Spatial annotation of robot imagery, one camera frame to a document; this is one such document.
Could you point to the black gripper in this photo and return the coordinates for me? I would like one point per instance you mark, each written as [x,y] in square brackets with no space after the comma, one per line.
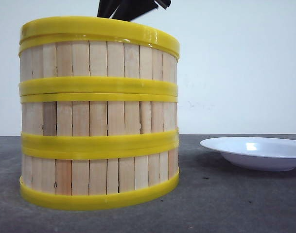
[128,10]

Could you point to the woven bamboo steamer lid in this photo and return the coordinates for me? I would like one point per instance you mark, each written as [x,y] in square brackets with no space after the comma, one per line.
[79,28]

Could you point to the bamboo steamer basket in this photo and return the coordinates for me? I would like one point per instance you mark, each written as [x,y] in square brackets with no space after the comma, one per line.
[112,183]
[73,67]
[97,129]

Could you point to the white plate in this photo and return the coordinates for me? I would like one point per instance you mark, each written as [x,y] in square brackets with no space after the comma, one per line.
[257,153]

